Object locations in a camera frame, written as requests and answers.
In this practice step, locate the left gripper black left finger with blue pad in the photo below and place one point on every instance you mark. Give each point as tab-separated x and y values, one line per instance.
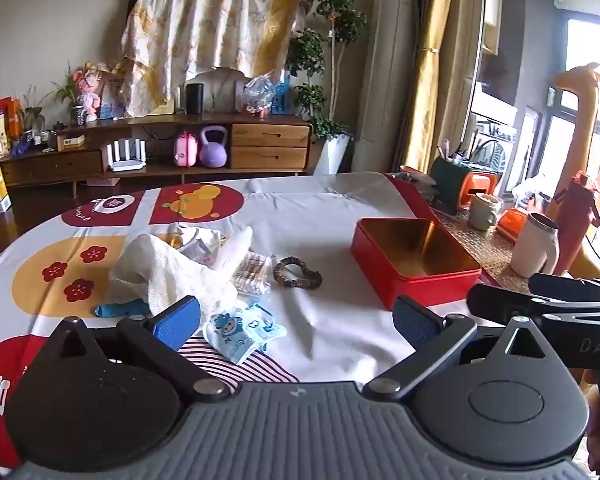
153	345

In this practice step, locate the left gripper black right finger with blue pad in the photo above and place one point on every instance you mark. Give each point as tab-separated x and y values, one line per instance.
438	344

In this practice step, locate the blue rubber glove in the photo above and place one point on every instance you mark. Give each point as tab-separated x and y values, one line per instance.
136	307

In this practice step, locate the cream waffle towel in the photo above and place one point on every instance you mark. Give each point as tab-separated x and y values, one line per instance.
151	270

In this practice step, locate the blue cartoon pouch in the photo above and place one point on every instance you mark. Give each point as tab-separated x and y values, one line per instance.
242	330

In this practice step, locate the red metal tin box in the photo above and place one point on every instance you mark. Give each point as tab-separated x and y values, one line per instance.
415	258

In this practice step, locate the white cloth piece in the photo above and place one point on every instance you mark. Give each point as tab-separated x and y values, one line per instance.
196	243

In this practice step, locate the white thermos mug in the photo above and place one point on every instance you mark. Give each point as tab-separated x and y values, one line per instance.
536	249

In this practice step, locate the cotton swab packet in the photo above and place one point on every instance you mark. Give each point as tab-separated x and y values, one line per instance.
251	276

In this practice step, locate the red water bottle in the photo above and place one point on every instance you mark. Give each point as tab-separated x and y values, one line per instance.
576	213

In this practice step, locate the orange snack packet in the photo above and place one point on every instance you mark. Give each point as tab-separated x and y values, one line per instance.
510	223

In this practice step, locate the cream ceramic mug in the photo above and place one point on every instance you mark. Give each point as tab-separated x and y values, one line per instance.
483	211

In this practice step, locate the printed white red tablecloth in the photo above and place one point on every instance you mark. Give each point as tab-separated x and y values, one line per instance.
340	331

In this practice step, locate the orange green tissue box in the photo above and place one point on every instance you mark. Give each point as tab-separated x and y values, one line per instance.
456	183

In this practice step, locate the white wifi router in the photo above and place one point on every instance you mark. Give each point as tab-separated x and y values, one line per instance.
126	155

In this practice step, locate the purple kettlebell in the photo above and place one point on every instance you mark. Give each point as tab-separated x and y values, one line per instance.
213	154

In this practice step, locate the wooden tv cabinet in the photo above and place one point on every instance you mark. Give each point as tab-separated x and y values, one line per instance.
278	144

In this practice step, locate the white square planter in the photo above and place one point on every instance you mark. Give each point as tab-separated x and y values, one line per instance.
330	154

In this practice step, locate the small potted plant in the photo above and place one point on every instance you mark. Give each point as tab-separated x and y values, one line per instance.
66	93

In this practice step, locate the orange giraffe figure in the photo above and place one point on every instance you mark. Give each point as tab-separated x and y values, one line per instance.
583	82

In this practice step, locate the black cylinder speaker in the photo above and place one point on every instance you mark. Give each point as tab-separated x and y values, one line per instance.
194	99

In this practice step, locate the clear plastic bag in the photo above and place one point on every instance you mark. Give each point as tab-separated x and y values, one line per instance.
258	96

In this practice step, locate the pink plush doll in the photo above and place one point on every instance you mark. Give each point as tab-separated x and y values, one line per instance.
87	81

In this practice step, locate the beige covered standing unit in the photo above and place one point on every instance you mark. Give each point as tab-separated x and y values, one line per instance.
387	76

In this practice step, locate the green potted tree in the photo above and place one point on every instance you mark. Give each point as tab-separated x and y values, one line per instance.
317	55

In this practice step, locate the floral cloth covered tv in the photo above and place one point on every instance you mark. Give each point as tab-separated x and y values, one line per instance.
166	43

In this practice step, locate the golden curtain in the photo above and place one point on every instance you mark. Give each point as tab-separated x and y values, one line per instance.
419	132

